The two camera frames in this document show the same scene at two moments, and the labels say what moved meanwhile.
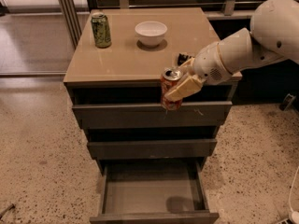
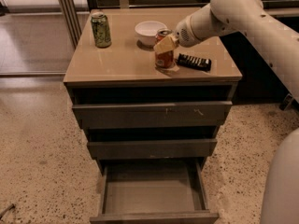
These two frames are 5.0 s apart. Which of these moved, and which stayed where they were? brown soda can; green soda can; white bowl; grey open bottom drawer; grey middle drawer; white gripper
Moved: brown soda can; white gripper
Stayed: green soda can; grey open bottom drawer; white bowl; grey middle drawer
